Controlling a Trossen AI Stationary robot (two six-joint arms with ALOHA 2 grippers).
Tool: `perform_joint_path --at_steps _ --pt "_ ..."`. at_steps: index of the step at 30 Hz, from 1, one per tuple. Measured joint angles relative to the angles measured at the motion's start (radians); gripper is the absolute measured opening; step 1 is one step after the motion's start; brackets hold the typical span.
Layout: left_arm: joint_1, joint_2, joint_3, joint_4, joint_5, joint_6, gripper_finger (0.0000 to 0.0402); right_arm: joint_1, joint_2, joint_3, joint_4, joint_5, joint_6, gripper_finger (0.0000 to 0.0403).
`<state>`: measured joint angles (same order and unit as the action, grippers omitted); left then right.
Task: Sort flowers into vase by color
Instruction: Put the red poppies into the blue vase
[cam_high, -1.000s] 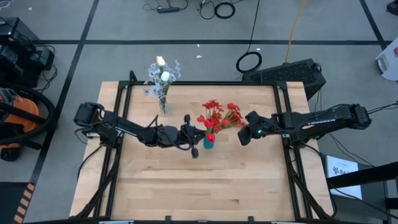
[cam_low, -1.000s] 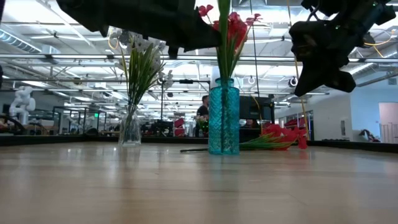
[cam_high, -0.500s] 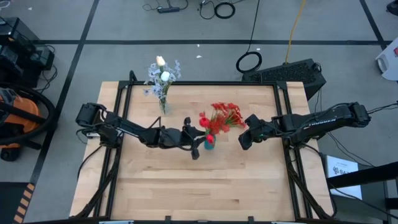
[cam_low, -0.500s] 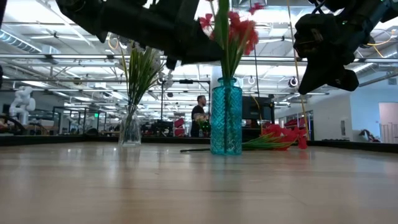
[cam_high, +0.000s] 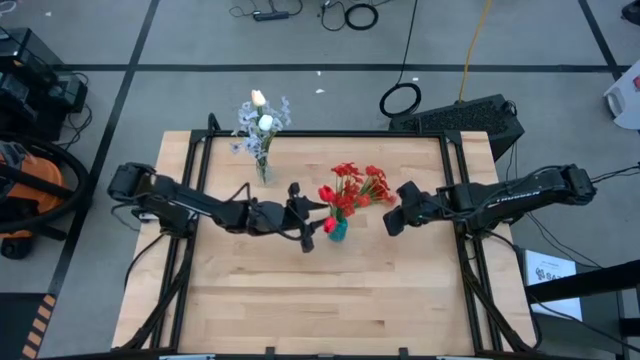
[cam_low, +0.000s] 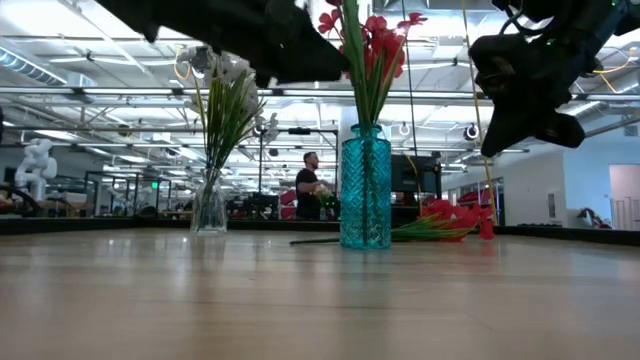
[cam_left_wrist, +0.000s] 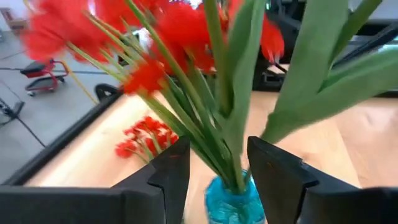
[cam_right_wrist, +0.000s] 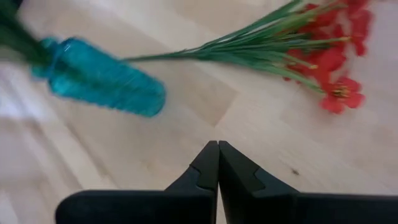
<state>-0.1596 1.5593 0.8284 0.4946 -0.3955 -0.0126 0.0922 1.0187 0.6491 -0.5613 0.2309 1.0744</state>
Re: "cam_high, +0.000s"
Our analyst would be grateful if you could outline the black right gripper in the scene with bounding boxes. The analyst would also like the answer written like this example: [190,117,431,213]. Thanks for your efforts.
[382,179,444,237]

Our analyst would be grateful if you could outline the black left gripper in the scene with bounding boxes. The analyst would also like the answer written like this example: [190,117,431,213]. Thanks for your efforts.
[248,182,330,254]

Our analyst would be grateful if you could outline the teal patterned glass vase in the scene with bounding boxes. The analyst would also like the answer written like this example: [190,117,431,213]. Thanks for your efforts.
[328,219,350,244]

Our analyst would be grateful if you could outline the white artificial tulip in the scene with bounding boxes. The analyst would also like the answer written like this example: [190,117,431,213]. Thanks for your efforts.
[258,114,275,169]

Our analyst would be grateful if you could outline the cream artificial tulip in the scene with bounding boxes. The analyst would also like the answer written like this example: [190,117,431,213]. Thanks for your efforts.
[250,88,271,169]

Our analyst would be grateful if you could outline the clear glass vase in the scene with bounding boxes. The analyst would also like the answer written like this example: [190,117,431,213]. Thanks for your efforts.
[255,157,275,187]

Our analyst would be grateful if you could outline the black computer case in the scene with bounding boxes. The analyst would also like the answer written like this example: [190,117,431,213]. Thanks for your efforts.
[388,93,526,162]

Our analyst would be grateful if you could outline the white printed sign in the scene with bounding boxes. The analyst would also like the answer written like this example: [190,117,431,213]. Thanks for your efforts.
[523,248,585,322]

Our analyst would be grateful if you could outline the black metal beam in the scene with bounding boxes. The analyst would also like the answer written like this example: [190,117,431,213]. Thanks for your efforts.
[524,259,640,305]

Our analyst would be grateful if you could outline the black power strip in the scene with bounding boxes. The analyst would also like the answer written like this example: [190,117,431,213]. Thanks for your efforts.
[252,10,291,23]

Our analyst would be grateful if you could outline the white plastic device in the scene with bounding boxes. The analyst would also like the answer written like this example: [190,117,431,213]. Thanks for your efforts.
[603,59,640,132]

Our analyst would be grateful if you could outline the orange vacuum cleaner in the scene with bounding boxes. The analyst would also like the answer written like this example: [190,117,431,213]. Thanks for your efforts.
[0,139,69,260]

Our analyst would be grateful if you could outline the black orange striped mat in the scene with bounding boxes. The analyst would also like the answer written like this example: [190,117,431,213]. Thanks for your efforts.
[0,292,59,360]

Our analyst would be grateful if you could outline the black equipment cart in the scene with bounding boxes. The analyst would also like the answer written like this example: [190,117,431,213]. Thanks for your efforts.
[0,27,90,144]

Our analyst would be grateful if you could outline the black metal table frame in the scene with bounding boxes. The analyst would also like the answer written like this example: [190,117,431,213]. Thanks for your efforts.
[112,113,544,360]

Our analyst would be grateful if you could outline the black cable with coil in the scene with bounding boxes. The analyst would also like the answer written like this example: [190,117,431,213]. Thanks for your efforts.
[378,0,424,119]

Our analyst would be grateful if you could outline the yellow cable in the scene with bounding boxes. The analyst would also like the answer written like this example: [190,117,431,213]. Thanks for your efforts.
[457,0,495,103]

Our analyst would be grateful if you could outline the black coiled cable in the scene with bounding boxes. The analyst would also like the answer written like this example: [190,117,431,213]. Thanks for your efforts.
[344,3,380,32]

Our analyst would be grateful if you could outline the black vacuum hose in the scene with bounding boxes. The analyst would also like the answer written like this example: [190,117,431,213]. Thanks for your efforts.
[0,130,91,235]

